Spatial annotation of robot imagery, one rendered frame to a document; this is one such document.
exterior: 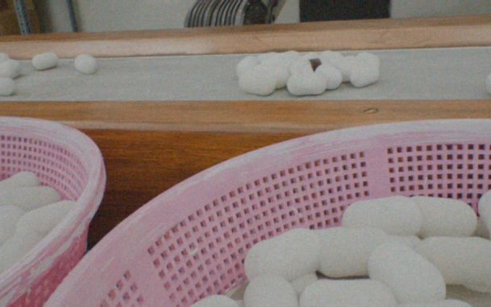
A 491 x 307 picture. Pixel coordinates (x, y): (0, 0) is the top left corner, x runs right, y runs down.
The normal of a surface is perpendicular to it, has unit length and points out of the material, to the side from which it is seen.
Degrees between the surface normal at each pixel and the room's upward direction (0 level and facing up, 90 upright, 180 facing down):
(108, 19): 90
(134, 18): 90
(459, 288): 0
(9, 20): 89
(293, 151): 75
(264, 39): 45
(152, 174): 90
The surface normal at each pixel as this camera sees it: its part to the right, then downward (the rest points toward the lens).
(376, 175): 0.15, 0.04
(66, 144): -0.71, 0.05
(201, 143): -0.24, 0.37
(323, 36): -0.22, -0.39
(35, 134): -0.54, 0.09
